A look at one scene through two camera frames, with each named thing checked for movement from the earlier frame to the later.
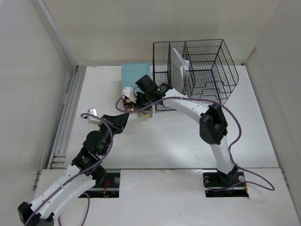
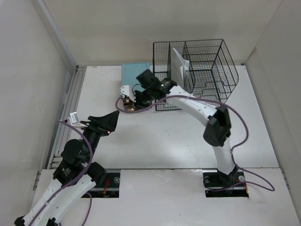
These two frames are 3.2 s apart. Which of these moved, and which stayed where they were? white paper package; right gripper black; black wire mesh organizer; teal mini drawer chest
Moved: teal mini drawer chest
Stayed: black wire mesh organizer; white paper package; right gripper black
